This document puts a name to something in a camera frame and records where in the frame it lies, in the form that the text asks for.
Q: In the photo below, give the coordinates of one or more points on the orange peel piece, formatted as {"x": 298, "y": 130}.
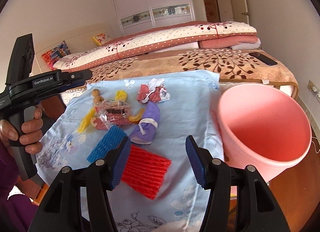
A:
{"x": 136, "y": 118}

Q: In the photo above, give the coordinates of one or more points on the red foam fruit net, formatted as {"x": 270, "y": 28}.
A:
{"x": 145, "y": 171}

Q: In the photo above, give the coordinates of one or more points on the brown leaf pattern blanket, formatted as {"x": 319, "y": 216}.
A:
{"x": 233, "y": 66}

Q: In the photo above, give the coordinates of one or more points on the person's left hand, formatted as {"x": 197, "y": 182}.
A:
{"x": 32, "y": 134}

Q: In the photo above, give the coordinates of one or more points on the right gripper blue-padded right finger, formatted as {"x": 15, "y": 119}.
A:
{"x": 209, "y": 172}

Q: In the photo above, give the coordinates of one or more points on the crumpled red white paper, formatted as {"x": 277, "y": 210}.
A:
{"x": 153, "y": 91}

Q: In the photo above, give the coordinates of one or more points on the purple face mask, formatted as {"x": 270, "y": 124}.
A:
{"x": 145, "y": 131}

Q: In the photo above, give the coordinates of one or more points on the purple left sleeve forearm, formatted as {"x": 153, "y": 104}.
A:
{"x": 17, "y": 211}

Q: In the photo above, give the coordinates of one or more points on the polka dot folded quilt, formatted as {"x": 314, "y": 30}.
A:
{"x": 153, "y": 40}

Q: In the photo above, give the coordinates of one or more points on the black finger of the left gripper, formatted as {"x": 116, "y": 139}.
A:
{"x": 76, "y": 76}

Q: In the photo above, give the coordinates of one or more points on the walnut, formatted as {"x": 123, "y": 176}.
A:
{"x": 95, "y": 93}
{"x": 98, "y": 99}

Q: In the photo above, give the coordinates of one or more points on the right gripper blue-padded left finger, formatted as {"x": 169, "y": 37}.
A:
{"x": 106, "y": 173}

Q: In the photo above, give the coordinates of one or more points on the colourful patterned pillow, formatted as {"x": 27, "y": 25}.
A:
{"x": 53, "y": 55}

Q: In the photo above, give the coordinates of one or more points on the pink plastic trash bucket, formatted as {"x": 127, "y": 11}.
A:
{"x": 262, "y": 126}

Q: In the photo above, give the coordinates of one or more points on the yellow plastic wrapper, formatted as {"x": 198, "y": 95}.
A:
{"x": 121, "y": 95}

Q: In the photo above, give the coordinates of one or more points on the cream bed headboard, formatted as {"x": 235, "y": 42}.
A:
{"x": 78, "y": 40}

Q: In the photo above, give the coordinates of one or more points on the wall power socket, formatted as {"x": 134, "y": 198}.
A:
{"x": 314, "y": 90}

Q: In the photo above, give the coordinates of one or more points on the light blue floral cloth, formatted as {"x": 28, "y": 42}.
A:
{"x": 181, "y": 203}

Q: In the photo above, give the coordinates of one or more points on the blue foam fruit net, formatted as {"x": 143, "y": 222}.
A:
{"x": 111, "y": 140}

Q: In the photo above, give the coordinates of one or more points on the pink folded blanket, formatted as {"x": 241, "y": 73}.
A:
{"x": 233, "y": 42}

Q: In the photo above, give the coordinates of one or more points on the yellow floral pillow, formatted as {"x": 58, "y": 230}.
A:
{"x": 101, "y": 39}

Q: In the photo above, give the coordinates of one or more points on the clear pink snack wrapper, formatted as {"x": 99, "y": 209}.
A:
{"x": 111, "y": 112}

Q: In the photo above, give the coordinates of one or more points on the black smartphone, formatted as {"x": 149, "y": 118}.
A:
{"x": 261, "y": 57}

